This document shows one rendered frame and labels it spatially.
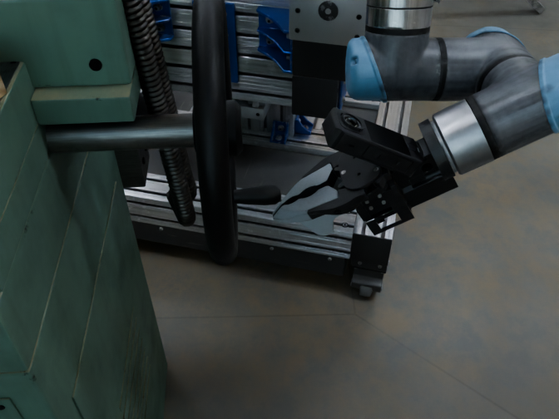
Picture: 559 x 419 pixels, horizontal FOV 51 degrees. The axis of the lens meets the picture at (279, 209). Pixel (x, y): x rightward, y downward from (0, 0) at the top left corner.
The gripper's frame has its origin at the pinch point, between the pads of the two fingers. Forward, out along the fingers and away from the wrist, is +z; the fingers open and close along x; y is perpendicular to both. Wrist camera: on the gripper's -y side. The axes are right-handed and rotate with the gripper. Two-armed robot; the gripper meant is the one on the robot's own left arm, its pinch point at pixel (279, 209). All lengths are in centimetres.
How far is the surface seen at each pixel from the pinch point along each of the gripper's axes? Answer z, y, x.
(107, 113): 6.7, -22.2, -1.8
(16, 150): 12.5, -26.2, -7.9
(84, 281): 24.1, -6.3, -3.7
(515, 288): -20, 91, 39
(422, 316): 2, 78, 32
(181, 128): 2.3, -16.2, -0.6
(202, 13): -7.1, -25.7, -2.2
